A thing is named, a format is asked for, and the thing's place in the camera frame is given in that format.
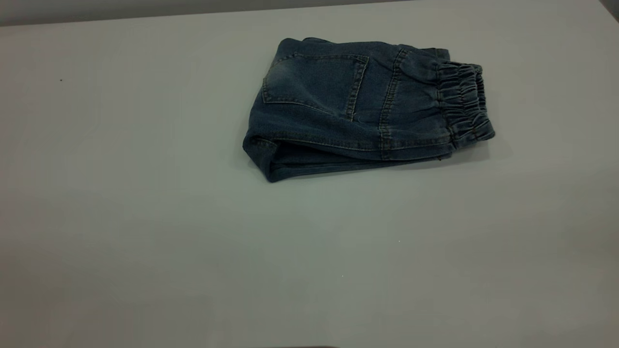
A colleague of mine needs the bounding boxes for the blue denim pants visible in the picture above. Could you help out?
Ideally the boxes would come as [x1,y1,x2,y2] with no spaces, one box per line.
[242,38,496,183]

